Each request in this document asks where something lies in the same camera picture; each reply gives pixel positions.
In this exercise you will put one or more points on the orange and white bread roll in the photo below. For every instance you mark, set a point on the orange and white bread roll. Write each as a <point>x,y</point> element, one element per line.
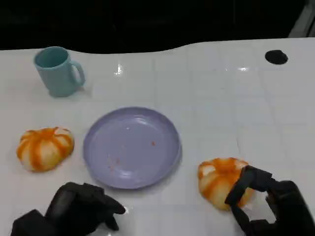
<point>216,179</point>
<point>44,150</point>

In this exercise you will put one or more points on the lilac plate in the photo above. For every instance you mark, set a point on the lilac plate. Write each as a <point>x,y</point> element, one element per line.
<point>131,147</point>

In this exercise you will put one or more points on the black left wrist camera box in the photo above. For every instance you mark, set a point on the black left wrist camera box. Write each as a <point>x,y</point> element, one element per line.
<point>32,225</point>

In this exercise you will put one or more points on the black round table grommet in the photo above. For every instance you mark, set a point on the black round table grommet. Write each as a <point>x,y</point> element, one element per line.
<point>276,57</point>

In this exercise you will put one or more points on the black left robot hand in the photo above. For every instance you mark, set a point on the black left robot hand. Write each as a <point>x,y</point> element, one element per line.
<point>73,206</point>

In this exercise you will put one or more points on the grey white furniture frame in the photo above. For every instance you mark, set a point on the grey white furniture frame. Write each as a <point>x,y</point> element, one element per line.
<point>304,22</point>

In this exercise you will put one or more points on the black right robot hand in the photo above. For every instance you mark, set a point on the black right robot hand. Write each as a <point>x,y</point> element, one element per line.
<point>288,196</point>

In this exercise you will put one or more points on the pale green mug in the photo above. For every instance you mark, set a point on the pale green mug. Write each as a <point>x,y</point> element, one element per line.
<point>57,73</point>

